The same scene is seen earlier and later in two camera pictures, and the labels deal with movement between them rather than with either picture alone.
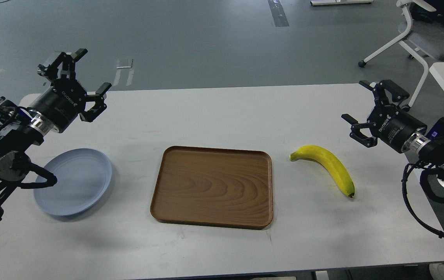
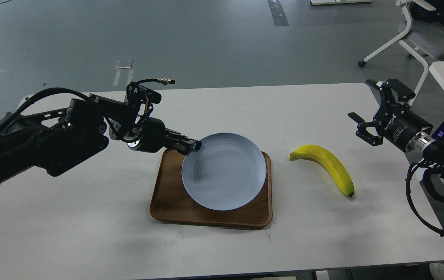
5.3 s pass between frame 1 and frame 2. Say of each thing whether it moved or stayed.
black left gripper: moved
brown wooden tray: stayed
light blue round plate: moved
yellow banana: stayed
